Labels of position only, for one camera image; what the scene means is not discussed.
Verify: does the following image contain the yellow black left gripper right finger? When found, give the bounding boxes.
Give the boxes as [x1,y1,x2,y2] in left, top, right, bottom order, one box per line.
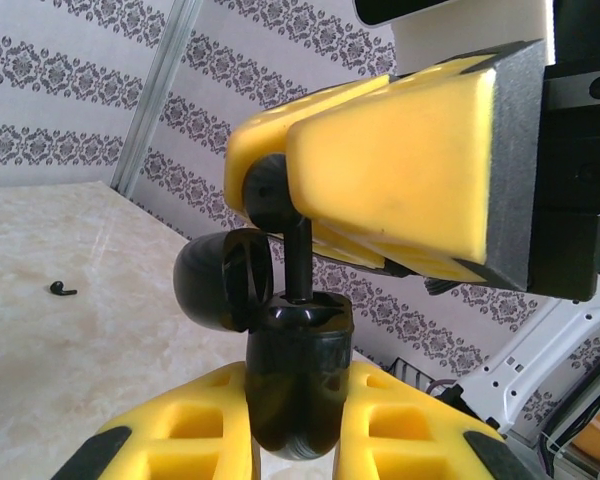
[332,362,546,480]

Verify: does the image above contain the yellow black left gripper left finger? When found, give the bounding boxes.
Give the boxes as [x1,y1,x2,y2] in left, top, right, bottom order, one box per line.
[54,362,261,480]

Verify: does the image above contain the black earbud charging case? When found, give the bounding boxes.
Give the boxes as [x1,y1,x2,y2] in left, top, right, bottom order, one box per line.
[172,229,356,461]

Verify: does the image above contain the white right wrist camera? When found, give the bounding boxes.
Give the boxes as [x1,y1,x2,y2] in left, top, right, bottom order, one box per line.
[353,0,555,69]

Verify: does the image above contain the aluminium frame post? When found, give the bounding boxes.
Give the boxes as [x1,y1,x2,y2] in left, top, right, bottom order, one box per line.
[112,0,201,194]

